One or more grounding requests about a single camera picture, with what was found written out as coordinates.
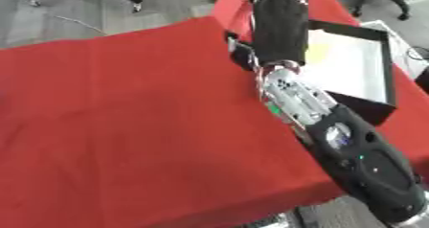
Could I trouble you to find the black box with white inside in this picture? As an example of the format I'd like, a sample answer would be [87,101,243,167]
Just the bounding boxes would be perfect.
[303,19,399,126]

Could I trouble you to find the black cable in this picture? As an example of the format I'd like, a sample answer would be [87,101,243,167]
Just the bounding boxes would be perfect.
[405,45,429,61]

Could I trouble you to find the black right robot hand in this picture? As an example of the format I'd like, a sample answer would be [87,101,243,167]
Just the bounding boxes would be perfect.
[224,0,310,72]

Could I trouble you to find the white cable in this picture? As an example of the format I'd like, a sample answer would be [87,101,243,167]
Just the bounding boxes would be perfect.
[52,14,109,36]

